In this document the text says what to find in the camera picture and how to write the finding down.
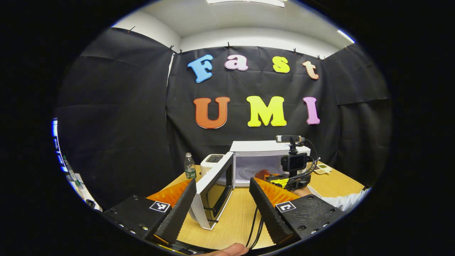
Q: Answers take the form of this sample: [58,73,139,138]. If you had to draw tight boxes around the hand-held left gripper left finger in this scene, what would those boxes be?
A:
[101,178,197,246]

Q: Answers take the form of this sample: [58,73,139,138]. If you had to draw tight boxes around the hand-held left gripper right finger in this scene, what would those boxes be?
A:
[249,177,347,245]

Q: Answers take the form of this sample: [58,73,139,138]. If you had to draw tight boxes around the white microwave oven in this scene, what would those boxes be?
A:
[188,140,311,230]

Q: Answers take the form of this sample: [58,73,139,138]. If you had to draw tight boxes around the clear plastic water bottle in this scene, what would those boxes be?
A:
[184,153,197,179]

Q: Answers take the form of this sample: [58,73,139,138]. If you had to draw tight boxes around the white toaster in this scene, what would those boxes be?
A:
[200,154,225,176]

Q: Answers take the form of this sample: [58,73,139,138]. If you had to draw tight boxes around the white side table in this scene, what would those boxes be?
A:
[66,174,103,213]

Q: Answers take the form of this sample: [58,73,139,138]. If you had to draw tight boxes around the black backdrop cloth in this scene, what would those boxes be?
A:
[55,28,393,210]

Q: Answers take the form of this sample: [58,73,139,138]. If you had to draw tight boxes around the small ceiling light panel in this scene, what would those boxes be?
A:
[337,30,355,44]

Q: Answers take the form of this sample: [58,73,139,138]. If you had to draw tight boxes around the white printed poster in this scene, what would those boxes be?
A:
[52,118,69,173]

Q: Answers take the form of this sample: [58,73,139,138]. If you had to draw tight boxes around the long ceiling light panel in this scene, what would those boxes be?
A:
[206,0,287,7]

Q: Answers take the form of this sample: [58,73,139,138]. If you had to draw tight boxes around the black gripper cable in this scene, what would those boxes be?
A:
[303,138,320,180]
[245,206,264,249]

